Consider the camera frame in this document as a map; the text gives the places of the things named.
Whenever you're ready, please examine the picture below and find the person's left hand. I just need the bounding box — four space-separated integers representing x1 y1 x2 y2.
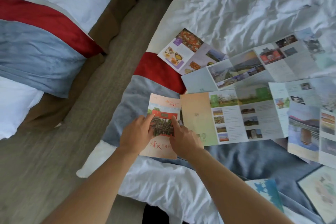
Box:
119 114 156 155

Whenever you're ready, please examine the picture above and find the person's right hand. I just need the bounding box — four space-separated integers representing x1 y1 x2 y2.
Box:
169 116 205 160

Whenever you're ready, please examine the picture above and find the orange brochure with red gate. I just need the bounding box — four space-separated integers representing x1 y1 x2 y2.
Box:
139 93 181 160

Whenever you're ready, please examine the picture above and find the person's left forearm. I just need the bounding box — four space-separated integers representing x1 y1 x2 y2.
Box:
41 147 140 224

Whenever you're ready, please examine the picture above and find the person's right forearm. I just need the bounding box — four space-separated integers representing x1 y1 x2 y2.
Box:
187 149 294 224

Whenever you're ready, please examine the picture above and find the red and grey bed runner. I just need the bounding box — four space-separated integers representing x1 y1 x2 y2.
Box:
102 52 324 224

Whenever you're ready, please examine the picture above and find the orange and green unfolded brochure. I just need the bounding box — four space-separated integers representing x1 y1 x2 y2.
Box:
180 86 285 147

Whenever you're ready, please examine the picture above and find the food photo brochure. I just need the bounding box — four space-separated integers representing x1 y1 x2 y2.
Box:
157 28 228 76

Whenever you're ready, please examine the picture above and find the teal and white brochure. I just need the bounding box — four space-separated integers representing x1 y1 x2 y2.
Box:
245 178 284 213

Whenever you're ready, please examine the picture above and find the pale blue unfolded brochure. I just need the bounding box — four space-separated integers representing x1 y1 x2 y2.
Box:
181 27 336 94

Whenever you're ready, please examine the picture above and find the pale green unfolded brochure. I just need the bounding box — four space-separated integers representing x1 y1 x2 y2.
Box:
268 77 336 138

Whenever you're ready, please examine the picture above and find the brochure with drum photo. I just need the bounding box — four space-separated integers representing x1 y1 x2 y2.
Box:
287 101 336 170

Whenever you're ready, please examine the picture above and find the brown bed base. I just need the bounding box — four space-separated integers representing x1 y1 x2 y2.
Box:
18 0 140 130

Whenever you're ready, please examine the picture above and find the red and blue bed runner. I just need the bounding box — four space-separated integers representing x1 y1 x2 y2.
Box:
0 0 104 99

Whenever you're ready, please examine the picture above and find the pale framed floral brochure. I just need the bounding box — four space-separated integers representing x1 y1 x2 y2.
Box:
297 165 336 224

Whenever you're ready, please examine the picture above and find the white duvet with brochures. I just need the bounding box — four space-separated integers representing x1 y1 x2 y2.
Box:
76 0 336 224

